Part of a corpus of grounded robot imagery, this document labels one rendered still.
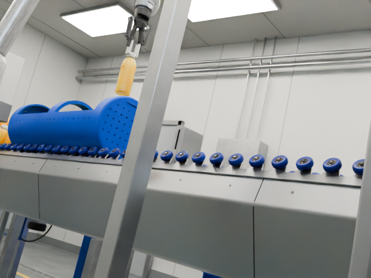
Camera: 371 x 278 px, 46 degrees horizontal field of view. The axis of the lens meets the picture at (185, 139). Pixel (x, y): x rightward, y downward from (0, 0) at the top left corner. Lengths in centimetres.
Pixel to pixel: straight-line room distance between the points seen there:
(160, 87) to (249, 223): 45
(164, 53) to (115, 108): 65
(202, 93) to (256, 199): 517
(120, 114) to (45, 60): 610
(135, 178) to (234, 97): 483
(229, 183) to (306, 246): 29
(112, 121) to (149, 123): 65
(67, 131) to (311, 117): 379
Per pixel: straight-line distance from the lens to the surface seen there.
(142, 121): 123
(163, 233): 145
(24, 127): 241
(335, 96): 537
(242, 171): 126
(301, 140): 533
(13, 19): 238
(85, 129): 190
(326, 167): 113
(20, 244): 319
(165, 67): 128
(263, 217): 117
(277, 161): 121
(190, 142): 158
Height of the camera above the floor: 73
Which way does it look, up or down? 12 degrees up
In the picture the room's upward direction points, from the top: 13 degrees clockwise
